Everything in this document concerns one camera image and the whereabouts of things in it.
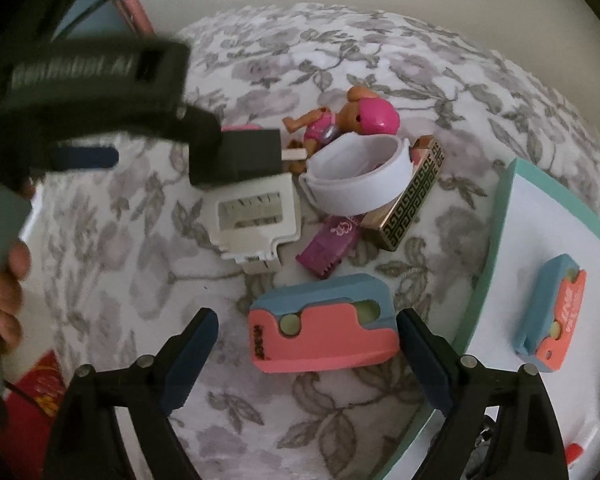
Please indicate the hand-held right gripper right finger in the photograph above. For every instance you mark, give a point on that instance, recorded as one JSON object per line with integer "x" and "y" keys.
{"x": 427, "y": 355}

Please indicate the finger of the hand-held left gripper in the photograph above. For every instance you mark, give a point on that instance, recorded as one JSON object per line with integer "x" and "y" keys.
{"x": 202, "y": 132}
{"x": 87, "y": 157}

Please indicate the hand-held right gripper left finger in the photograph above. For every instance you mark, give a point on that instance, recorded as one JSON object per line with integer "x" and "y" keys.
{"x": 190, "y": 355}

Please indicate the black charger block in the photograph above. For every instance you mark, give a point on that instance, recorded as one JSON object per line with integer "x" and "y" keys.
{"x": 252, "y": 152}

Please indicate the white plastic holder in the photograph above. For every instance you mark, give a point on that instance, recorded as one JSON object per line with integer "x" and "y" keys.
{"x": 255, "y": 215}

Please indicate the large pink-blue eraser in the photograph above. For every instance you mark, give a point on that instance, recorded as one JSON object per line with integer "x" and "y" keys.
{"x": 325, "y": 332}

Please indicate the small pink-blue eraser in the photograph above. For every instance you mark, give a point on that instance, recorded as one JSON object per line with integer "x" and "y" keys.
{"x": 550, "y": 310}

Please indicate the teal cardboard box tray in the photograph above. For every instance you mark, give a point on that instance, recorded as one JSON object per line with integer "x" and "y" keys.
{"x": 520, "y": 240}

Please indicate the pink-haired doll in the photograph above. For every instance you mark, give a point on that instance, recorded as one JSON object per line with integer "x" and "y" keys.
{"x": 365, "y": 112}

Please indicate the red bottle with white label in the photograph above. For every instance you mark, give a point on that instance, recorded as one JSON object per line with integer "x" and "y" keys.
{"x": 573, "y": 452}

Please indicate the person's left hand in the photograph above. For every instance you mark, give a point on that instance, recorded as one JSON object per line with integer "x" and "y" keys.
{"x": 10, "y": 265}

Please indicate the pink plastic toy piece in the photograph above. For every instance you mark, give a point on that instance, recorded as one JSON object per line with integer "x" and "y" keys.
{"x": 240, "y": 127}

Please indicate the pink board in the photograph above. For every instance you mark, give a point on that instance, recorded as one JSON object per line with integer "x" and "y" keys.
{"x": 135, "y": 10}

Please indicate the purple comb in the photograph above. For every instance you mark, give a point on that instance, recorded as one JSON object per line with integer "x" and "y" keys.
{"x": 330, "y": 247}

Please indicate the red printed packet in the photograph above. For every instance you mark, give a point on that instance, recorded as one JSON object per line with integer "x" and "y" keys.
{"x": 45, "y": 380}

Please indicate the gold patterned box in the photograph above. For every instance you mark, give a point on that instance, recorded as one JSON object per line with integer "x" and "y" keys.
{"x": 412, "y": 200}

